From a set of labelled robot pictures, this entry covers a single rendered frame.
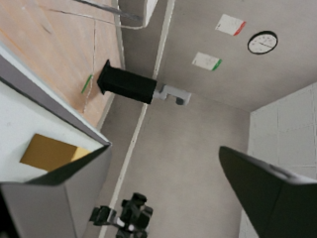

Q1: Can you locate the brown cardboard carton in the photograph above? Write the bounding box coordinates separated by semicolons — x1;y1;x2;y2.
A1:
20;133;91;172

